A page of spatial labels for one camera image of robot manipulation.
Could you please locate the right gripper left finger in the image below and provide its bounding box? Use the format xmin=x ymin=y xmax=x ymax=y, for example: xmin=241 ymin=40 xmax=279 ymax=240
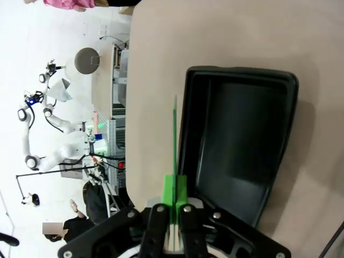
xmin=57 ymin=174 xmax=177 ymax=258

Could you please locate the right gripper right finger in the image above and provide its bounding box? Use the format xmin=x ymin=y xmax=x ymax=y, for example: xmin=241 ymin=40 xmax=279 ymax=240
xmin=176 ymin=174 xmax=292 ymax=258

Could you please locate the green circuit board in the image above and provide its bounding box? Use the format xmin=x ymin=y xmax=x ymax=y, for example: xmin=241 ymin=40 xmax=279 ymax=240
xmin=170 ymin=94 xmax=180 ymax=253

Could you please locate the black ESD tray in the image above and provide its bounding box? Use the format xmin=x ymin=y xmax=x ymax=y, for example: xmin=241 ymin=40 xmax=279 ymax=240
xmin=177 ymin=66 xmax=299 ymax=229

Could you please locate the black hanging jacket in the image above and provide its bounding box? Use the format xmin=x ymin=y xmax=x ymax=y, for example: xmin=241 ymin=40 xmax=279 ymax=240
xmin=82 ymin=182 xmax=110 ymax=225

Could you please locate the person in black shirt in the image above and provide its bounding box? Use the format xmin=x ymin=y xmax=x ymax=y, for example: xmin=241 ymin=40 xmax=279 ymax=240
xmin=42 ymin=198 xmax=94 ymax=242

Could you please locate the small black white device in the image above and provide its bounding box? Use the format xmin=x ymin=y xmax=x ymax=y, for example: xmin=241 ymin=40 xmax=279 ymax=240
xmin=21 ymin=192 xmax=41 ymax=207

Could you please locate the white cabinet wooden top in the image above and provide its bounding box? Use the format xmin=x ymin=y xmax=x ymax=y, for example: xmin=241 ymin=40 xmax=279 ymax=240
xmin=91 ymin=42 xmax=131 ymax=119

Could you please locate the white crumpled sheet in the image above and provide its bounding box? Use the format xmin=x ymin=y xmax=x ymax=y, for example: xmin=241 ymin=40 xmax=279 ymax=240
xmin=48 ymin=77 xmax=73 ymax=102

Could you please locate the white air purifier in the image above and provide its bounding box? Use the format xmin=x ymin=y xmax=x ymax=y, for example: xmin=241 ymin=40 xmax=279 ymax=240
xmin=66 ymin=47 xmax=104 ymax=81

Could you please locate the person in pink top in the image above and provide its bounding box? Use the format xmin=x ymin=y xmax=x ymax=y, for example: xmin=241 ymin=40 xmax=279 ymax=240
xmin=44 ymin=0 xmax=95 ymax=12

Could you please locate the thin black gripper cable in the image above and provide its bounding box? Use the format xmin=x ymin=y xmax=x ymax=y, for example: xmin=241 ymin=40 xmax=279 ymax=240
xmin=319 ymin=223 xmax=344 ymax=258

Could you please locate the left arm black cable sleeve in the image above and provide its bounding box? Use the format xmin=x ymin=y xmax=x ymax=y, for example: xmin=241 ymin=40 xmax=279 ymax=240
xmin=0 ymin=231 xmax=20 ymax=247

